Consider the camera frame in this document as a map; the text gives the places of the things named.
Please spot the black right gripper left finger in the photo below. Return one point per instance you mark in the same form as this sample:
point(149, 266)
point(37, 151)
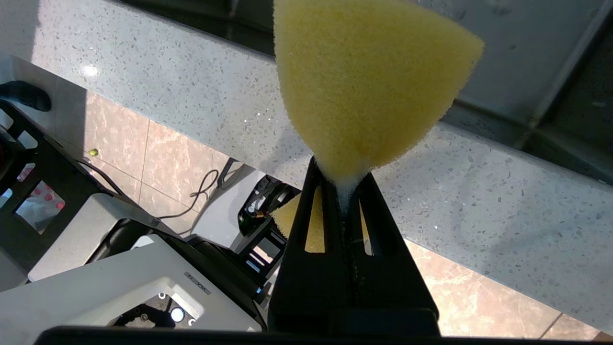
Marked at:
point(311, 292)

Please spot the white and black robot base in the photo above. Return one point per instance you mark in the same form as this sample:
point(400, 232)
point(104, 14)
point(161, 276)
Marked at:
point(110, 278)

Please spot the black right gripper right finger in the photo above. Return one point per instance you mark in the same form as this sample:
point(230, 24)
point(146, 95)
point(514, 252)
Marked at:
point(388, 292)

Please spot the yellow sponge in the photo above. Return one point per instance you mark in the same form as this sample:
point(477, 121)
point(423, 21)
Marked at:
point(368, 81)

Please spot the black shoe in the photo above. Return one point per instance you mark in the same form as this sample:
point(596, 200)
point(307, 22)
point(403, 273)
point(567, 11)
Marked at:
point(26, 95)

